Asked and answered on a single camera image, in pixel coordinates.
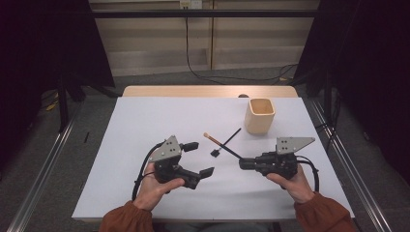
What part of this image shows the person's right hand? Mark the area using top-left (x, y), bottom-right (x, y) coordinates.
top-left (265, 163), bottom-right (316, 205)

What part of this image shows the beige square cup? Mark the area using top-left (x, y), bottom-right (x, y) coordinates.
top-left (244, 98), bottom-right (277, 135)

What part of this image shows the black stand post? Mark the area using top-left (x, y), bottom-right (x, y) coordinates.
top-left (56, 73), bottom-right (71, 133)
top-left (323, 71), bottom-right (333, 125)

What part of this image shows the black wall cable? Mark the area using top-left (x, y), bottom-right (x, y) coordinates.
top-left (184, 6), bottom-right (299, 85)

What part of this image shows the black brush with beige tip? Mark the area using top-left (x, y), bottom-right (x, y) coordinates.
top-left (202, 131), bottom-right (244, 160)

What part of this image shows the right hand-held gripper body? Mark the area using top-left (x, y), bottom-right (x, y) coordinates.
top-left (254, 136), bottom-right (316, 181)

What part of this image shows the small black square-head brush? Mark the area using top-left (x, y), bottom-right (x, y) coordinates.
top-left (210, 127), bottom-right (243, 159)

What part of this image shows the person's left hand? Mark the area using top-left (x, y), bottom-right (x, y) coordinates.
top-left (132, 162), bottom-right (187, 212)

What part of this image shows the right hand-held gripper cable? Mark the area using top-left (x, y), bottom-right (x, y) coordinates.
top-left (296, 155), bottom-right (321, 193)

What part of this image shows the metal floor rail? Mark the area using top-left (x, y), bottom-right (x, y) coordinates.
top-left (307, 98), bottom-right (393, 232)
top-left (6, 105), bottom-right (81, 232)

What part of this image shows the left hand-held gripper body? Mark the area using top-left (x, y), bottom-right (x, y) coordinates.
top-left (148, 134), bottom-right (201, 191)

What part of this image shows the white table cover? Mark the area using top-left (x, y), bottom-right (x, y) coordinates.
top-left (71, 96), bottom-right (356, 223)

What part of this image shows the left hand-held gripper cable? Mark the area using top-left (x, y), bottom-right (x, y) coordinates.
top-left (131, 140), bottom-right (166, 202)

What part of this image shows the white wall socket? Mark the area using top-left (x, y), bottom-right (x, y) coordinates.
top-left (179, 0), bottom-right (203, 10)

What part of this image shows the black curtain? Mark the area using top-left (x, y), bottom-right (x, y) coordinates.
top-left (0, 0), bottom-right (115, 168)
top-left (294, 0), bottom-right (410, 185)

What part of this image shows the hand-held gripper cable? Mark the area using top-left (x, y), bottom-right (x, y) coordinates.
top-left (131, 140), bottom-right (166, 202)
top-left (296, 155), bottom-right (321, 193)

